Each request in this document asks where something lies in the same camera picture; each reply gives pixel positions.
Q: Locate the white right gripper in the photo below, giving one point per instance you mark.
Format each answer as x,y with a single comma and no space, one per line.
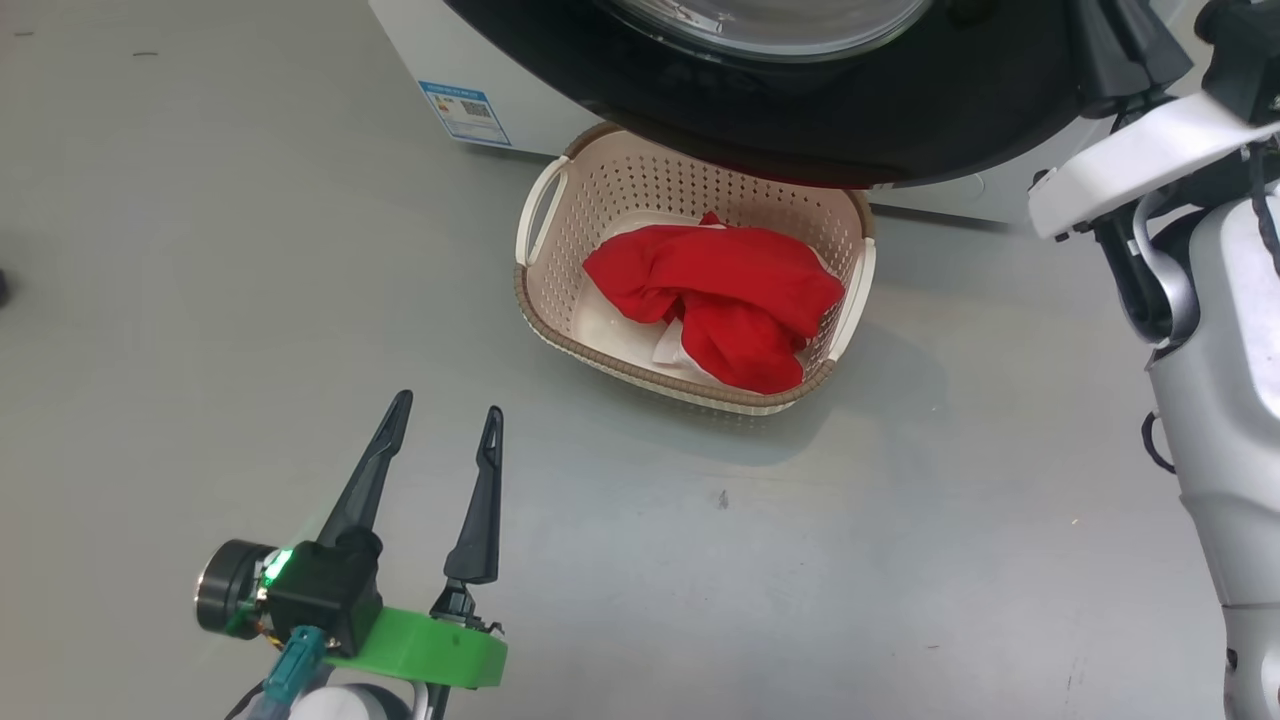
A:
1130,165

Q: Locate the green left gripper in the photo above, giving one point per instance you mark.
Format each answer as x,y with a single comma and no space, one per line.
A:
430,650

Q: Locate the washing machine glass door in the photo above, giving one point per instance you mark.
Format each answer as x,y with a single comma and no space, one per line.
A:
900,110

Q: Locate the white cloth garment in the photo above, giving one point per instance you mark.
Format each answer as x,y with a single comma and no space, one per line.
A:
612,338

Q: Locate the red garment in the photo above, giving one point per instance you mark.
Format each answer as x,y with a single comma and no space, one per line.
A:
740,290

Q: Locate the cream perforated basket brown rim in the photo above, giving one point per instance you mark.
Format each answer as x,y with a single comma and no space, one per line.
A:
545,300

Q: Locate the white front-load washing machine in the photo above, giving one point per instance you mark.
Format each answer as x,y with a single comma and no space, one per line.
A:
400,30

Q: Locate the round drain filter cover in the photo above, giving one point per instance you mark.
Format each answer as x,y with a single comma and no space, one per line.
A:
972,185

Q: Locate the blue energy label sticker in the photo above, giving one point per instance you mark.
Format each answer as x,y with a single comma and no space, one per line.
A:
465,113

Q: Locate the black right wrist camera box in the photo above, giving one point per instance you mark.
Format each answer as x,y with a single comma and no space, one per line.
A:
1245,50

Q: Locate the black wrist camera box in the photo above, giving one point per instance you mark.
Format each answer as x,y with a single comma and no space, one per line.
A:
325,590
1245,50

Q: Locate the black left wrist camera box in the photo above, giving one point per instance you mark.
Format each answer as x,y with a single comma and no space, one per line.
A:
325,590

